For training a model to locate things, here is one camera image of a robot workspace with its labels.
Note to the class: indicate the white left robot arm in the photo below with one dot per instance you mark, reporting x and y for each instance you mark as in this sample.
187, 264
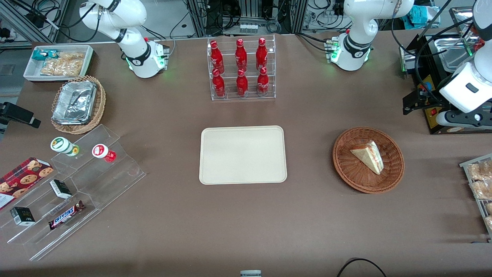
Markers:
355, 23

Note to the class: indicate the small black carton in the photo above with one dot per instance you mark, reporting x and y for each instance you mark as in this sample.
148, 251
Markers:
22, 216
60, 189

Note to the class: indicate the fried pastry piece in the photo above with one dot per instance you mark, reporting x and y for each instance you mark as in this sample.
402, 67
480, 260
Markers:
489, 222
482, 171
489, 207
483, 190

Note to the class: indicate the round brown wicker basket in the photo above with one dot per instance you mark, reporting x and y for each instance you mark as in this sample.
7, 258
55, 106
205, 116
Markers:
349, 169

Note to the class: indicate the oval light wicker basket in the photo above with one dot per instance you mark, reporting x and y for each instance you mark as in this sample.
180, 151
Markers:
100, 104

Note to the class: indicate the clear bag of crackers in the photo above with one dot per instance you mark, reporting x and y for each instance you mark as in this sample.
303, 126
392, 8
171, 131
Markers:
71, 56
61, 68

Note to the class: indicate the teal cloth bag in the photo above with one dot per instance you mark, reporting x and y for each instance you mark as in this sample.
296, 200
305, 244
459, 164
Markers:
423, 16

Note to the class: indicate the grey box at table edge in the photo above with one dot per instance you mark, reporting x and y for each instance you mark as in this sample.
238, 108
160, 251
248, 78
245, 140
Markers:
250, 273

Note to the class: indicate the black clamp device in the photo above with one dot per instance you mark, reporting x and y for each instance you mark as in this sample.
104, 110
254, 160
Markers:
17, 113

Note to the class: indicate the black food warmer machine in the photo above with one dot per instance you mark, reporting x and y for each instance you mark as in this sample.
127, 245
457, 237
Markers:
424, 57

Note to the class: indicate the white power strip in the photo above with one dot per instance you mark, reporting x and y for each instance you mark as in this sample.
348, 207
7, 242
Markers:
248, 27

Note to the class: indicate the clear acrylic bottle rack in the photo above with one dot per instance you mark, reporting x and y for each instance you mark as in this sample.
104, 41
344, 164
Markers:
251, 82

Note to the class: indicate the beige plastic serving tray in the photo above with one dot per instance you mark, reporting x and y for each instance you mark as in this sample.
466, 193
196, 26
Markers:
242, 156

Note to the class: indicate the aluminium foil container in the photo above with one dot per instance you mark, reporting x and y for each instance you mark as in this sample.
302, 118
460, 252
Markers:
75, 102

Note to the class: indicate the red cola bottle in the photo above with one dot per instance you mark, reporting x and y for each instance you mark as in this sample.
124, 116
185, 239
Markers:
217, 57
218, 85
241, 55
261, 55
263, 82
242, 84

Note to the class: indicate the steel warmer pan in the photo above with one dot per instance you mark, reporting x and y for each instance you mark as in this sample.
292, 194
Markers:
449, 54

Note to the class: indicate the clear acrylic tiered stand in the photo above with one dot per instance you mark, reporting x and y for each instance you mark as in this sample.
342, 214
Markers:
111, 181

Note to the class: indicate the green lid drink cup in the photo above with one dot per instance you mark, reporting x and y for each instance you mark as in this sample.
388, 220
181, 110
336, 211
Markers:
61, 145

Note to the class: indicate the aluminium frame rack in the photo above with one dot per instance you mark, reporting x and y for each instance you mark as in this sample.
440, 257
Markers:
200, 19

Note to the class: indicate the teal snack packet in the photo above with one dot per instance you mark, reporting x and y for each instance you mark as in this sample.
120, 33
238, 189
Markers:
42, 54

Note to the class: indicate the red lid drink cup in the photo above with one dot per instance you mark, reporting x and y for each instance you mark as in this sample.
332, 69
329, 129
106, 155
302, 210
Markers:
102, 151

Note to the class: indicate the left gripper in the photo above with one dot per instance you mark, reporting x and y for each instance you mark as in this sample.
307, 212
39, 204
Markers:
431, 97

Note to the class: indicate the snickers chocolate bar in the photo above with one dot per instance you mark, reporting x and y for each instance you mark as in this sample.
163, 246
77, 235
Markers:
66, 215

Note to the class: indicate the triangle sandwich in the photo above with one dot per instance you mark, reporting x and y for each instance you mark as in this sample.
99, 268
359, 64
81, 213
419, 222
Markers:
369, 156

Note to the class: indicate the white rectangular snack bin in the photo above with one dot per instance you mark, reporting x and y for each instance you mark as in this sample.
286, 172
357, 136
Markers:
30, 71

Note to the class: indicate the red tartan cookie box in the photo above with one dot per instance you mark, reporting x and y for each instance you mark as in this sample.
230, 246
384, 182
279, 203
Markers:
21, 179

